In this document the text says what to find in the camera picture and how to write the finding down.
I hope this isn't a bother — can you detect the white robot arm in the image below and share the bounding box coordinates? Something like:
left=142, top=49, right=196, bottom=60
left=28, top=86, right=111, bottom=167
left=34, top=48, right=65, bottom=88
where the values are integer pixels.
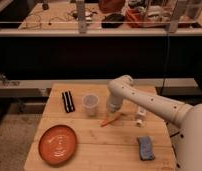
left=106, top=75, right=202, bottom=171

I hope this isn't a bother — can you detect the clear plastic cup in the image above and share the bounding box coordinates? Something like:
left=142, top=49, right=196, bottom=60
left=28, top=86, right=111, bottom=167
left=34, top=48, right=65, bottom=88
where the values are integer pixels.
left=82, top=94, right=99, bottom=116

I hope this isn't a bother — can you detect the white tube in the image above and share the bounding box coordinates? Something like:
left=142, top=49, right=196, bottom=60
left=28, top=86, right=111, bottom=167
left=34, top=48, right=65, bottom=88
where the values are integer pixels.
left=136, top=106, right=146, bottom=127

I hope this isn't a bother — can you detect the black rectangular case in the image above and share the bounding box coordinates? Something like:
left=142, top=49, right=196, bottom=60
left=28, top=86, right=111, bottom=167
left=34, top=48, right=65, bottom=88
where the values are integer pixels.
left=62, top=91, right=75, bottom=113

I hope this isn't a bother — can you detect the blue sponge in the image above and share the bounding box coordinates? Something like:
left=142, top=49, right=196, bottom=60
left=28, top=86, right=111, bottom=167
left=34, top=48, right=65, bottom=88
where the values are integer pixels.
left=137, top=136, right=155, bottom=161

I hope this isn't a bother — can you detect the orange plate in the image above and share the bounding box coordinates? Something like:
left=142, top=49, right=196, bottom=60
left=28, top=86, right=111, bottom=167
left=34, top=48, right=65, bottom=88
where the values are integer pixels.
left=38, top=125, right=77, bottom=166

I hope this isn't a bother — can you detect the black bowl on shelf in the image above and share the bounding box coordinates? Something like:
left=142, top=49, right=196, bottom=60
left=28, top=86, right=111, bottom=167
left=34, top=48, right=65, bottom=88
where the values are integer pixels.
left=101, top=13, right=125, bottom=28

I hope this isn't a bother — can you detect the orange container on shelf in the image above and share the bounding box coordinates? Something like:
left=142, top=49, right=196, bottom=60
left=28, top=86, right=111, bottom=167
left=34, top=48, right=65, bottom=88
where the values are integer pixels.
left=125, top=9, right=150, bottom=28

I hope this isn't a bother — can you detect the metal post right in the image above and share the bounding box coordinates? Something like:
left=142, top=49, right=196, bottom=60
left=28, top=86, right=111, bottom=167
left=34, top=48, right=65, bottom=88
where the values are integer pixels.
left=167, top=0, right=187, bottom=33

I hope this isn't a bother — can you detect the metal post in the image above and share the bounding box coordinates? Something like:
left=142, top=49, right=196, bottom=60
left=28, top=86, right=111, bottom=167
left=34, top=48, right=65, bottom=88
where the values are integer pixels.
left=76, top=0, right=87, bottom=34
left=167, top=0, right=187, bottom=33

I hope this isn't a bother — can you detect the metal post left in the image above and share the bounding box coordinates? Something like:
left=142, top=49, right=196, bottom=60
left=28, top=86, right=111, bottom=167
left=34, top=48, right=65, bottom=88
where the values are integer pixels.
left=76, top=0, right=87, bottom=34

